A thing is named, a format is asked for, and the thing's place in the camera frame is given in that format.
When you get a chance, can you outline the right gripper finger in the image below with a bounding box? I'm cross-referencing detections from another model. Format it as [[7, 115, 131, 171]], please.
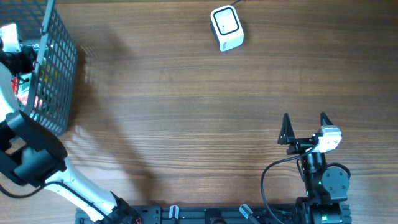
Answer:
[[320, 112, 333, 126], [278, 113, 295, 144]]

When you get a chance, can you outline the green 3M gloves package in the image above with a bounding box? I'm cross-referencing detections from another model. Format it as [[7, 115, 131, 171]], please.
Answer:
[[12, 73, 32, 108]]

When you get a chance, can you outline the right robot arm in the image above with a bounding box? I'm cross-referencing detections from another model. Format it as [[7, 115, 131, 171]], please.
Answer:
[[277, 112, 352, 224]]

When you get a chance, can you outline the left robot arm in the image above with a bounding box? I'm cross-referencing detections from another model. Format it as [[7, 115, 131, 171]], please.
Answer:
[[1, 62, 141, 223]]

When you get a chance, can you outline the white barcode scanner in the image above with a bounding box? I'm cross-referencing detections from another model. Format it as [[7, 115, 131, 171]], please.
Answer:
[[210, 5, 244, 52]]

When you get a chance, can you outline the grey plastic mesh basket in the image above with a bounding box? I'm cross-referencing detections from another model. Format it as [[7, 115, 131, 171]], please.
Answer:
[[1, 0, 78, 136]]

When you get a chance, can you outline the black right camera cable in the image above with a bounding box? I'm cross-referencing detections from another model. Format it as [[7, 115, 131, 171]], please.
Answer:
[[260, 142, 320, 224]]

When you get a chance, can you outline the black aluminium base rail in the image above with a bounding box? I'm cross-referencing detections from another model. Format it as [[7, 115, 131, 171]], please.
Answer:
[[75, 203, 353, 224]]

